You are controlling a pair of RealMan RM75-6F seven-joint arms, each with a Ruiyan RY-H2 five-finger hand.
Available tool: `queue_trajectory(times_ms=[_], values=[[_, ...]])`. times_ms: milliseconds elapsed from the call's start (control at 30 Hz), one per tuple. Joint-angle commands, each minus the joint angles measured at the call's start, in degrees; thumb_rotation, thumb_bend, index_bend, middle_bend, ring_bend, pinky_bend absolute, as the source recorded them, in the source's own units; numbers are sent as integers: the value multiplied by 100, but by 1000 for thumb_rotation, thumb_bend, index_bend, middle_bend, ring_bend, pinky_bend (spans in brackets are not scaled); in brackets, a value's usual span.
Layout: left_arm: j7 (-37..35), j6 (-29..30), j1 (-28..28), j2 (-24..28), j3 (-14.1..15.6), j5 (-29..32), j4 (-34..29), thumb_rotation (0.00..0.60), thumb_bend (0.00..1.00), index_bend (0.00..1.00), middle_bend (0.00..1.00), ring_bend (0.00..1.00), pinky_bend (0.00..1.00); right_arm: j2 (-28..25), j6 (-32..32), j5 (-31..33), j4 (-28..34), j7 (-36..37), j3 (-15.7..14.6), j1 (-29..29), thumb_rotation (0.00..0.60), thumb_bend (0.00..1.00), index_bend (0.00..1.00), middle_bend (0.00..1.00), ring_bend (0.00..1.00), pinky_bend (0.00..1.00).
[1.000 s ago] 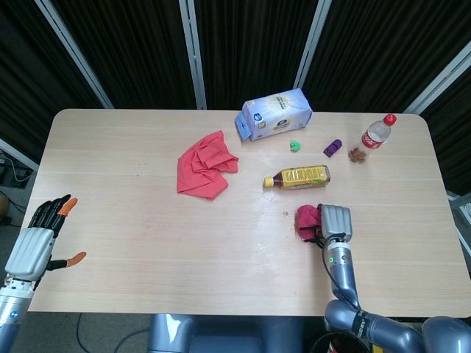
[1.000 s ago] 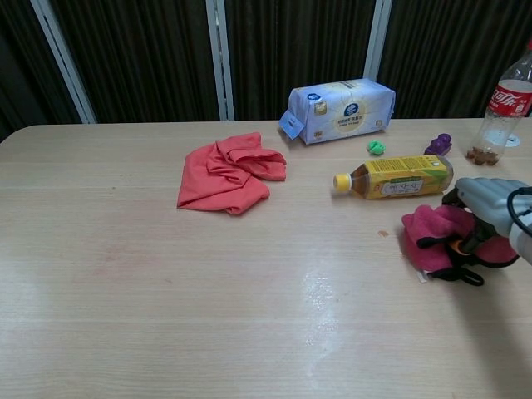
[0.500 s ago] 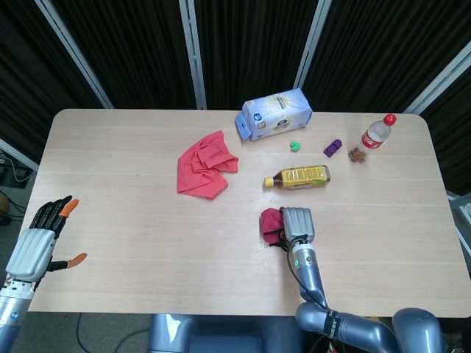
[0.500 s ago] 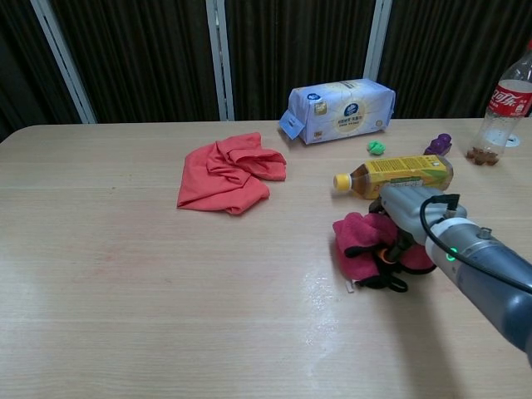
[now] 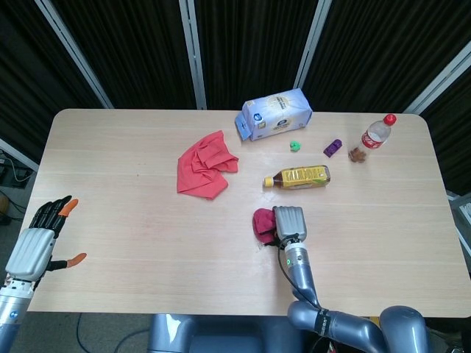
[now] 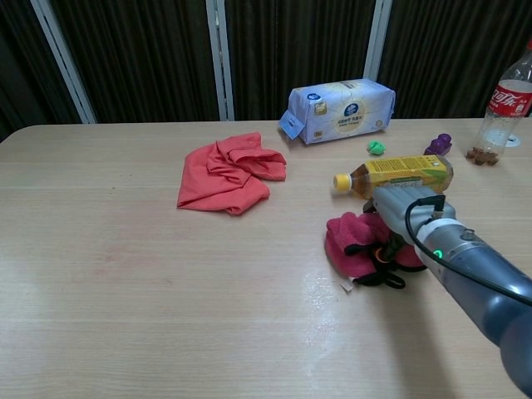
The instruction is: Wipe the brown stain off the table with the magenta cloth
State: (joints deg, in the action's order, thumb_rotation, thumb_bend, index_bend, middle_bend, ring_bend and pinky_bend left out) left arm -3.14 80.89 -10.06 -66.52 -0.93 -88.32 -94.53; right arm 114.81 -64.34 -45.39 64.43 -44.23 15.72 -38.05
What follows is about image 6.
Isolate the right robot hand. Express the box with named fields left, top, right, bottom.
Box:
left=363, top=185, right=448, bottom=264

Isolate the pink cloth with black trim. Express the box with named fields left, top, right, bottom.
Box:
left=323, top=211, right=430, bottom=291

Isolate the coral red cloth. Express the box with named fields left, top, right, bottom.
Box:
left=176, top=131, right=288, bottom=216

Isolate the yellow label tea bottle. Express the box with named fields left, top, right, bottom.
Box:
left=332, top=154, right=456, bottom=200

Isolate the small purple plastic toy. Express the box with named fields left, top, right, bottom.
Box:
left=423, top=132, right=453, bottom=158

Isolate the blue white tissue pack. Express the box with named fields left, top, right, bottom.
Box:
left=278, top=78, right=397, bottom=146

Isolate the red cap cola bottle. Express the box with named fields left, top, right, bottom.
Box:
left=465, top=38, right=532, bottom=168

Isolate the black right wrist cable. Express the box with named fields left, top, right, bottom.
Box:
left=404, top=196, right=532, bottom=309

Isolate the grey partition frame post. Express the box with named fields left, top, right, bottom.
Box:
left=362, top=0, right=394, bottom=86
left=29, top=0, right=99, bottom=126
left=204, top=0, right=236, bottom=123

